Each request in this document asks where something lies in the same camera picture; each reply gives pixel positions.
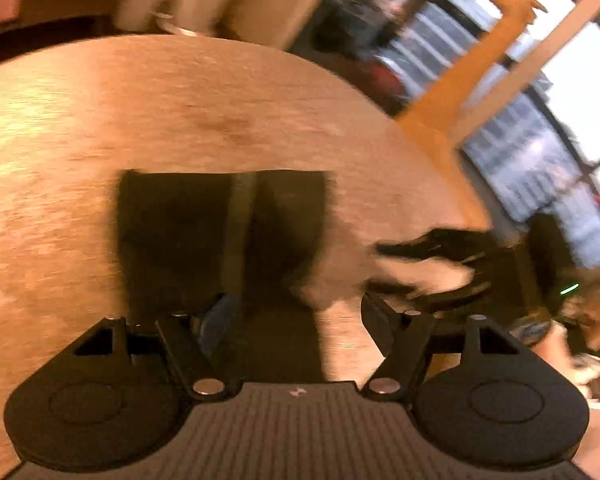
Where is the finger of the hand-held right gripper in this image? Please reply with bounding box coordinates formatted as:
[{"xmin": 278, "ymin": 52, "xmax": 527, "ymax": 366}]
[
  {"xmin": 367, "ymin": 269, "xmax": 492, "ymax": 307},
  {"xmin": 375, "ymin": 227, "xmax": 496, "ymax": 264}
]

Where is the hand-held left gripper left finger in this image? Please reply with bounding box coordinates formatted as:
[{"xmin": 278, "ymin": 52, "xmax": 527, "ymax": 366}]
[{"xmin": 72, "ymin": 294, "xmax": 242, "ymax": 402}]

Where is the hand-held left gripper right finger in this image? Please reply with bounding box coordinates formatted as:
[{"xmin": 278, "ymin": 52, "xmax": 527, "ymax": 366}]
[{"xmin": 361, "ymin": 294, "xmax": 527, "ymax": 402}]

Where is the black garment with grey seams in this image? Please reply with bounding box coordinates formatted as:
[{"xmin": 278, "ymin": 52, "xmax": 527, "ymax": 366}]
[{"xmin": 117, "ymin": 169, "xmax": 339, "ymax": 384}]

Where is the window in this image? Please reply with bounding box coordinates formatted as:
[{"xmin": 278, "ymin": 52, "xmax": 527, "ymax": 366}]
[{"xmin": 430, "ymin": 0, "xmax": 600, "ymax": 272}]

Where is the orange chair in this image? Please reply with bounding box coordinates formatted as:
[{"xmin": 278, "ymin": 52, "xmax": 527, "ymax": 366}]
[{"xmin": 394, "ymin": 0, "xmax": 549, "ymax": 232}]

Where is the lace tablecloth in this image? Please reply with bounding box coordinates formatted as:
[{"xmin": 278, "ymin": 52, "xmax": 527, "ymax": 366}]
[{"xmin": 0, "ymin": 35, "xmax": 492, "ymax": 480}]

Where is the beige curtain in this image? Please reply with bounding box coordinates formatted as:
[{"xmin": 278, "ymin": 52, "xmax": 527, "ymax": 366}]
[{"xmin": 179, "ymin": 0, "xmax": 347, "ymax": 52}]

